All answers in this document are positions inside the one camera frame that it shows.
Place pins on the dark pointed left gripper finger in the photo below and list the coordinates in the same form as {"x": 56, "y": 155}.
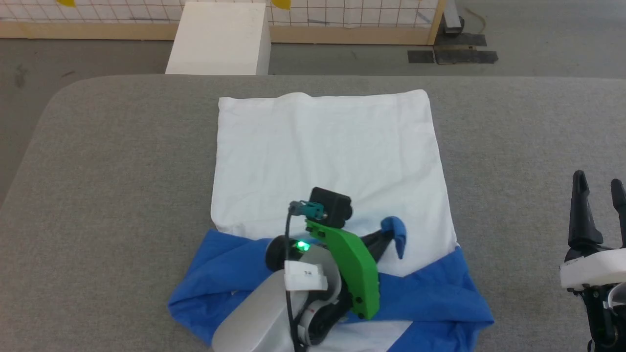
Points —
{"x": 374, "y": 238}
{"x": 377, "y": 252}

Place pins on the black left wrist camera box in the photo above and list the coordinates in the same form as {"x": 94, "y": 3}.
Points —
{"x": 331, "y": 208}

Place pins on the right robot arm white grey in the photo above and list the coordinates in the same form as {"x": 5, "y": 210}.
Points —
{"x": 604, "y": 322}

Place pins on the lemon-pattern grid partition panel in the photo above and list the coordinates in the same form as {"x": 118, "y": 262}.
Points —
{"x": 352, "y": 32}

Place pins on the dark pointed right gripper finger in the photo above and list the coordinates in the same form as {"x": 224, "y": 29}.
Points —
{"x": 583, "y": 220}
{"x": 621, "y": 210}

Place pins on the white and blue garment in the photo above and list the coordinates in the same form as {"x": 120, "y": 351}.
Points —
{"x": 323, "y": 146}

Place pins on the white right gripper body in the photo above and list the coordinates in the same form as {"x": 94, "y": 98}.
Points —
{"x": 594, "y": 269}

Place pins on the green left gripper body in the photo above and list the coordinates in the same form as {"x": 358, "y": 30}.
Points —
{"x": 354, "y": 264}

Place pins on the white box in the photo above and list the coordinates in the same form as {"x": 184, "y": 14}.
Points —
{"x": 220, "y": 39}

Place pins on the grey partition stand foot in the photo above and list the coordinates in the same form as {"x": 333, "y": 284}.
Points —
{"x": 452, "y": 19}

